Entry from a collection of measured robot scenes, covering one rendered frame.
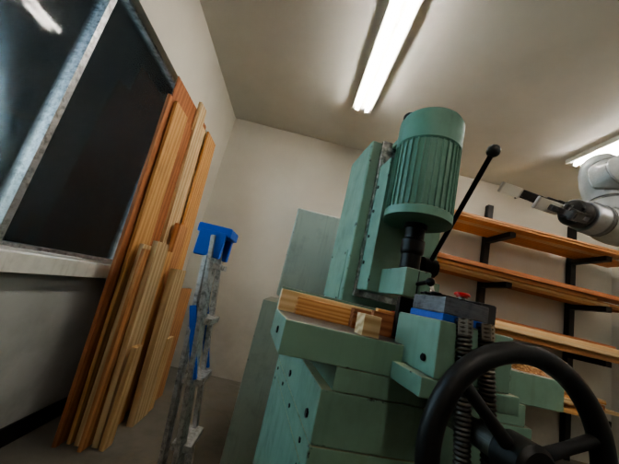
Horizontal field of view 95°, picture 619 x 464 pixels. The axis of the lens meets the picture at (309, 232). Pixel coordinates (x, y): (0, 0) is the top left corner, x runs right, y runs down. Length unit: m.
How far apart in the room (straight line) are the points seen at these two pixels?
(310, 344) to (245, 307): 2.52
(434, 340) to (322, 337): 0.18
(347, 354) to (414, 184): 0.44
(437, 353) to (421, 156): 0.49
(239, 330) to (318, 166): 1.94
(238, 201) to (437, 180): 2.63
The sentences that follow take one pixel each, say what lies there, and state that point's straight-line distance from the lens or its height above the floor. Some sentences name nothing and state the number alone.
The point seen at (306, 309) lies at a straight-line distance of 0.69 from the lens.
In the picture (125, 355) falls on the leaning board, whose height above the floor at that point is 0.43.
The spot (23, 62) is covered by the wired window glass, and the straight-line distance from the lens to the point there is 1.60.
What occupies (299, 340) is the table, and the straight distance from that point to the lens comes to 0.53.
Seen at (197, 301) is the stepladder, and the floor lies 0.81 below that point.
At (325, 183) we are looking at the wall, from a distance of 3.25.
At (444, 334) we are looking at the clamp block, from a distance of 0.53.
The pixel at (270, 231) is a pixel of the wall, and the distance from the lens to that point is 3.07.
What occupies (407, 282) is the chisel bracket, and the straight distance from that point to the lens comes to 0.73.
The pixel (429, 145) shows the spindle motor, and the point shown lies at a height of 1.39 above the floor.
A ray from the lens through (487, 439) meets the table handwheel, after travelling 0.54.
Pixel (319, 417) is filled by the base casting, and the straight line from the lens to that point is 0.58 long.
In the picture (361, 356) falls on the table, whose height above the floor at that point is 0.86.
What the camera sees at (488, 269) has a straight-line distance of 3.09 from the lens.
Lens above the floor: 0.95
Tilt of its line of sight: 12 degrees up
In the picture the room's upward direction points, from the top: 14 degrees clockwise
